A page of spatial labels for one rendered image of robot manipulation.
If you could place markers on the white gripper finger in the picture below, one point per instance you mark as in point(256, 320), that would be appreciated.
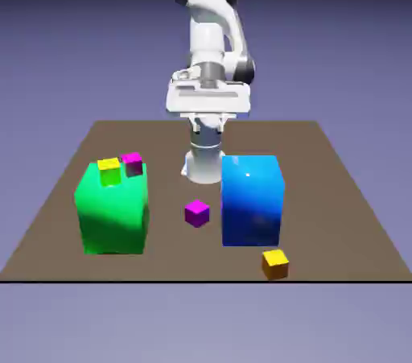
point(221, 124)
point(195, 124)

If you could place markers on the large green box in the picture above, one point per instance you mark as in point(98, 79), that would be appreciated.
point(111, 215)

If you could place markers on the small magenta cube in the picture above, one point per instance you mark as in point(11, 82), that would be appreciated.
point(197, 213)
point(132, 163)

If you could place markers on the large blue box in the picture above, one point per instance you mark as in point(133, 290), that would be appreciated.
point(252, 202)

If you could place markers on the small yellow cube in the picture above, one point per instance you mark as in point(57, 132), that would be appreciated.
point(275, 264)
point(109, 171)

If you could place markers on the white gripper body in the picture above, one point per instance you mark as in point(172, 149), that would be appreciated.
point(207, 102)

